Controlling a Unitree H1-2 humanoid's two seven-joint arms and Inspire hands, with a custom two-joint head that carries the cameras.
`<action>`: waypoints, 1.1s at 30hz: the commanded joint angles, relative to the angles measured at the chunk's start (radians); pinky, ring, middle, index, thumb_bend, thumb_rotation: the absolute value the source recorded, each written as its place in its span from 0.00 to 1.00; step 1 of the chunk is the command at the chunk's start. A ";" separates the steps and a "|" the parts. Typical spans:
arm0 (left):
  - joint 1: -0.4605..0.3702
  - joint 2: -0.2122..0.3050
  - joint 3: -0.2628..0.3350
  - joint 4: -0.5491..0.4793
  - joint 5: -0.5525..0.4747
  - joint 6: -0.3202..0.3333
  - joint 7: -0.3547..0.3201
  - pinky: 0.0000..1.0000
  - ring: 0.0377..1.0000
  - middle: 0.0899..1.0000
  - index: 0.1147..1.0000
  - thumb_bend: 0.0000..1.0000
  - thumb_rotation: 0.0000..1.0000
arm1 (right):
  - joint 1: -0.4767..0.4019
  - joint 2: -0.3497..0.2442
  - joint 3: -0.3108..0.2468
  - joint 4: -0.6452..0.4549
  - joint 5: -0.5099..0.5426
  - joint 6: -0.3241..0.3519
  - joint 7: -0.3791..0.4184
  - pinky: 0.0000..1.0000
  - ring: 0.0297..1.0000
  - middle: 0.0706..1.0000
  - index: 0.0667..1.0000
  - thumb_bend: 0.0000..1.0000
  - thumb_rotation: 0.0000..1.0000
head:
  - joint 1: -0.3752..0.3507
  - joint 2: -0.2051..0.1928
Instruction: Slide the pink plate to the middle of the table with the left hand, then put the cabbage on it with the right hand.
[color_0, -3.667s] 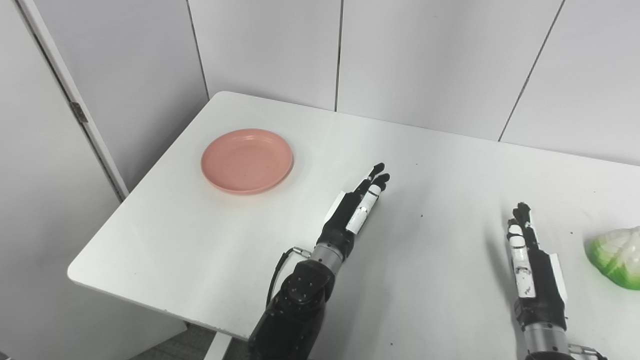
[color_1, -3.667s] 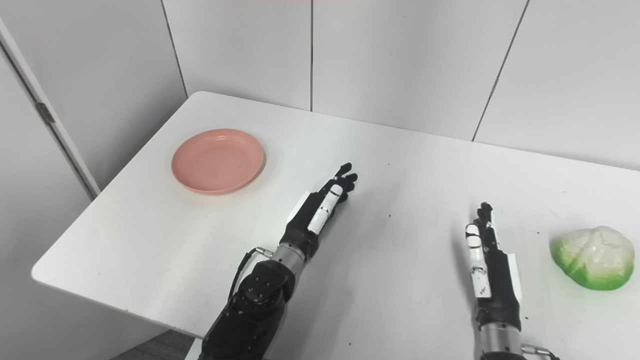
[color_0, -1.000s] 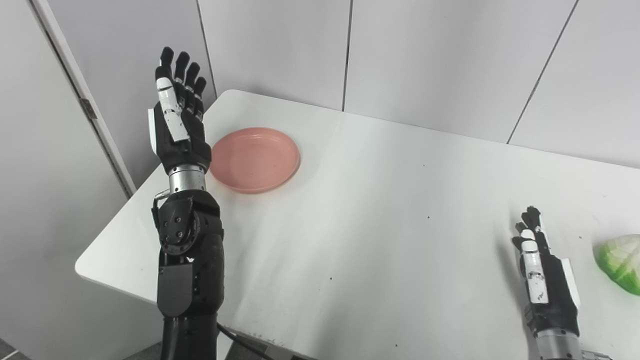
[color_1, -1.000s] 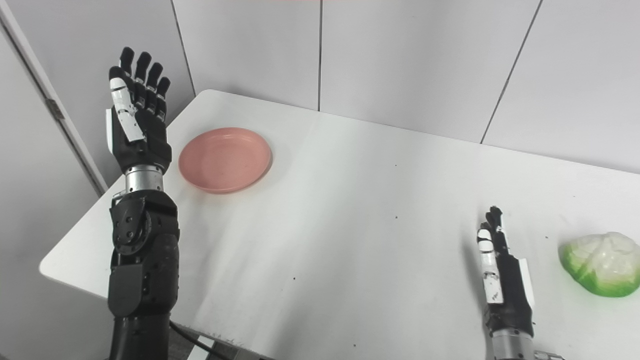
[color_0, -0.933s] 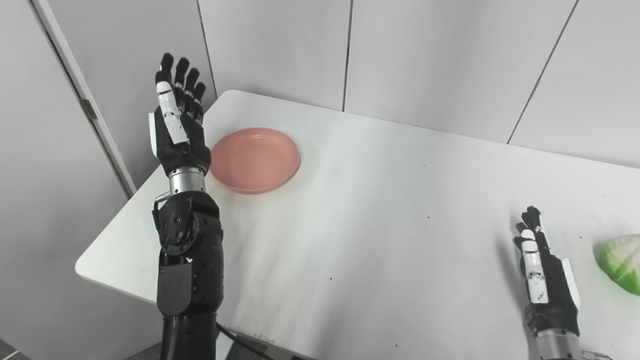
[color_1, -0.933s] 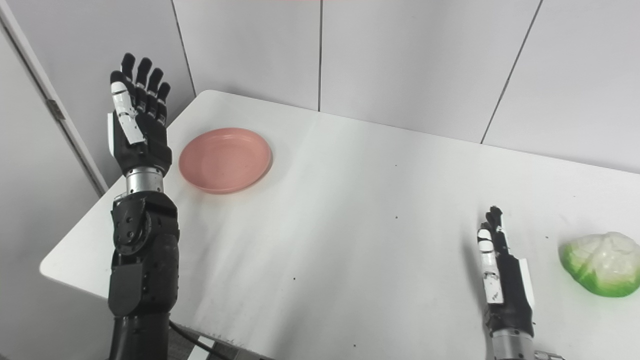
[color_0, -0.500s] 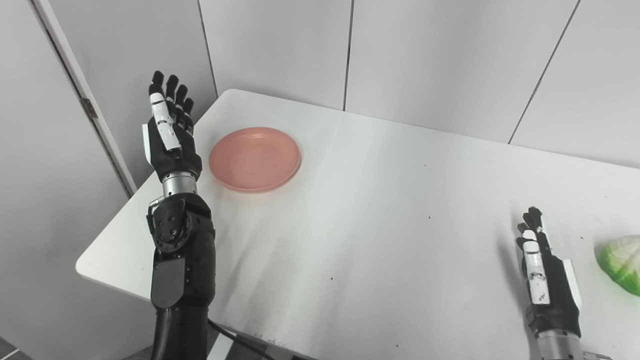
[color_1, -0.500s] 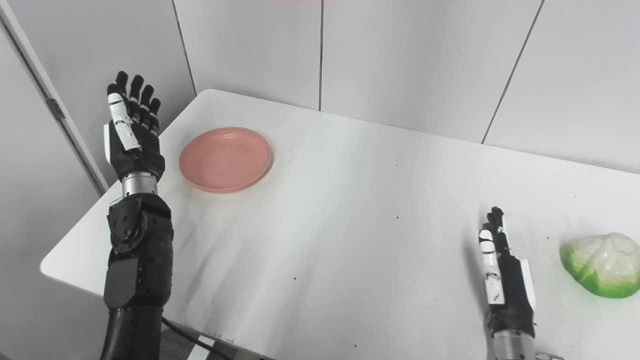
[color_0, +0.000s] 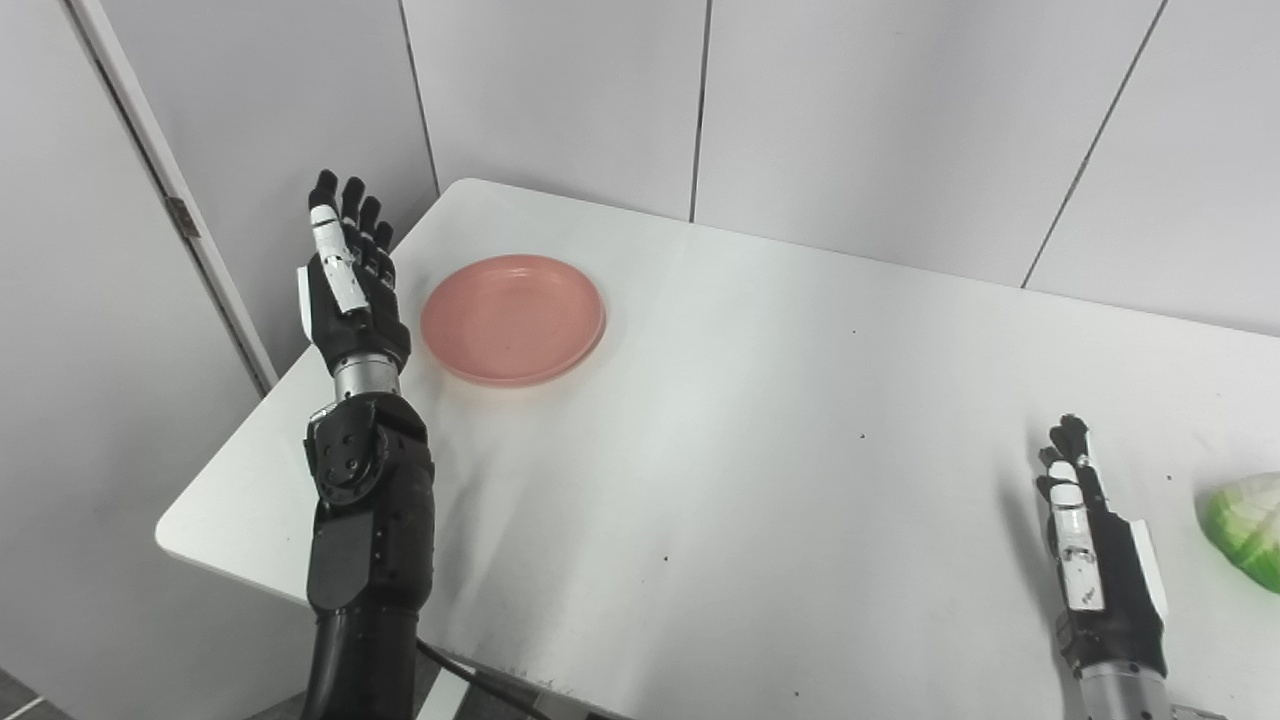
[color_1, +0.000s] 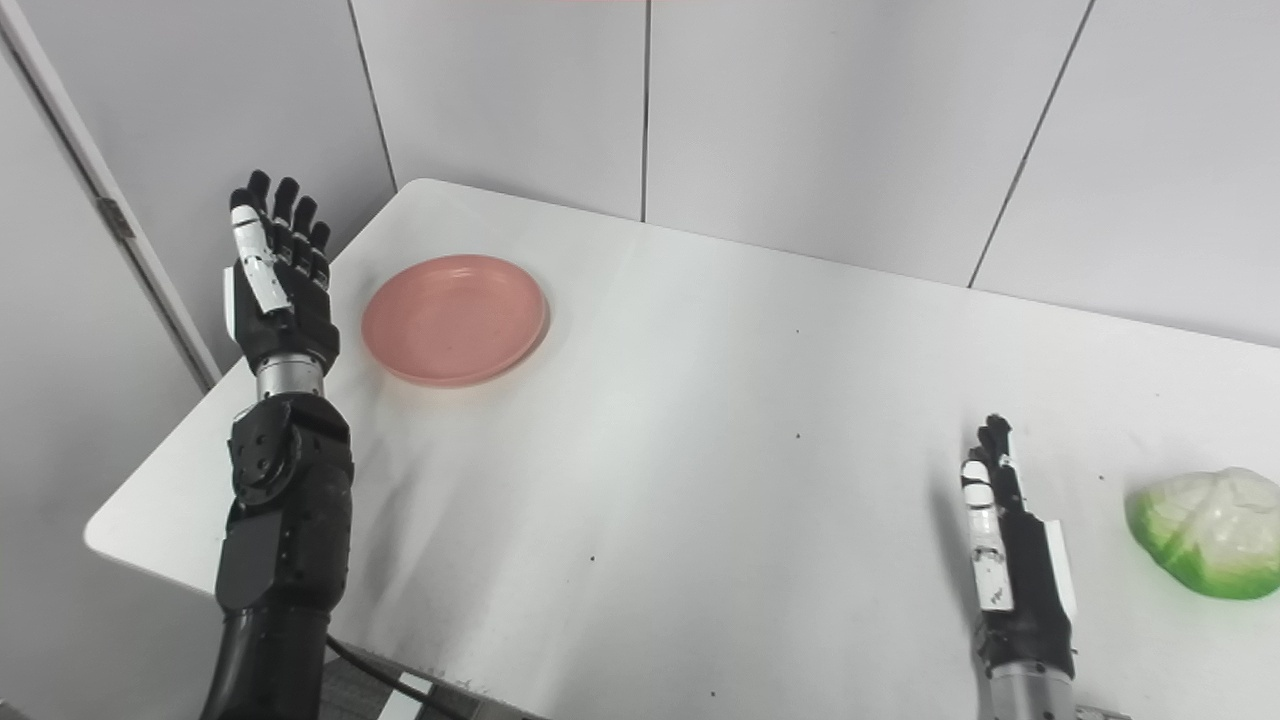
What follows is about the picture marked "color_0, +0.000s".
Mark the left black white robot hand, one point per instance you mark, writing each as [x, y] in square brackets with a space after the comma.
[350, 290]

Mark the pink round plate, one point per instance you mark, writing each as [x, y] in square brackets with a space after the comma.
[512, 320]

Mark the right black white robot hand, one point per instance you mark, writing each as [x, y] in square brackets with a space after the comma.
[1100, 570]

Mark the metal door hinge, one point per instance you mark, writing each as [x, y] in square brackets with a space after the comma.
[183, 217]

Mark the green white toy cabbage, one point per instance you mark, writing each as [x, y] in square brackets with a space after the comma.
[1248, 530]

